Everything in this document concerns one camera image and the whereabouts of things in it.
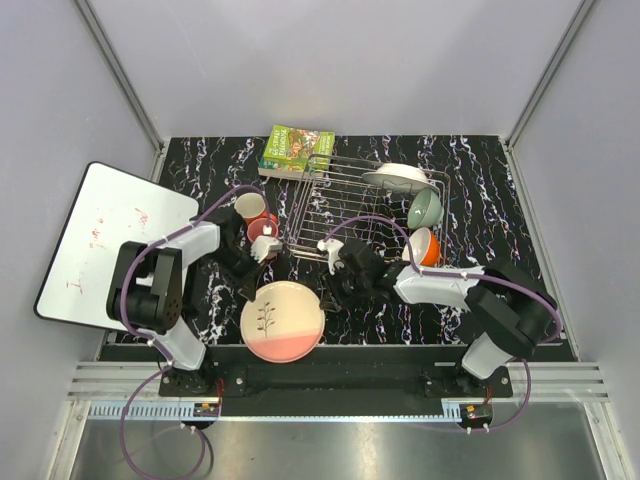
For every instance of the cream pink leaf plate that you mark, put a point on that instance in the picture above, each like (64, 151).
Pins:
(284, 323)

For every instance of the green celadon bowl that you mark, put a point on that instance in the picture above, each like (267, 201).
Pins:
(426, 210)

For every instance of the orange mug white inside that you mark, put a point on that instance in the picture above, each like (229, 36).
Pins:
(250, 206)

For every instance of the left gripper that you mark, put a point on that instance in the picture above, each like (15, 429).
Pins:
(247, 282)

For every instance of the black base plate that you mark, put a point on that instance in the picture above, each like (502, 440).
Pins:
(429, 370)

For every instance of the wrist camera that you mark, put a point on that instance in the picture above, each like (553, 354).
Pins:
(265, 247)
(332, 248)

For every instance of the white board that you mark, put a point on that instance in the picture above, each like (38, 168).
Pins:
(110, 208)

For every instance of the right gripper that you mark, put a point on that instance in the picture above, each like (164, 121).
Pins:
(332, 299)

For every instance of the white cable duct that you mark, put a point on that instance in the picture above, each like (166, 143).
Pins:
(159, 410)

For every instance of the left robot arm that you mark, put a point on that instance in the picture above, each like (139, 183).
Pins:
(147, 285)

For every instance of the small orange white bowl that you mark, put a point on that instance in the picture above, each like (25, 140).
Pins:
(425, 247)

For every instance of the green children's book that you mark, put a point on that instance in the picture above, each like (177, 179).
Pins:
(296, 154)

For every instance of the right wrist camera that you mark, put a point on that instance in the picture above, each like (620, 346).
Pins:
(332, 248)

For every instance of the wire dish rack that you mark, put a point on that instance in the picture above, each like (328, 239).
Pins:
(342, 199)

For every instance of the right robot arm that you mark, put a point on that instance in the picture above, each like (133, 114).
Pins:
(513, 311)

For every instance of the white scalloped plate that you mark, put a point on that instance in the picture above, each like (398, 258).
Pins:
(401, 175)

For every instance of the pink plastic cup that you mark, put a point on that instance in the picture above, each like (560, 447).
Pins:
(262, 226)

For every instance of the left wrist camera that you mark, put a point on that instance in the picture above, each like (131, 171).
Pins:
(265, 247)

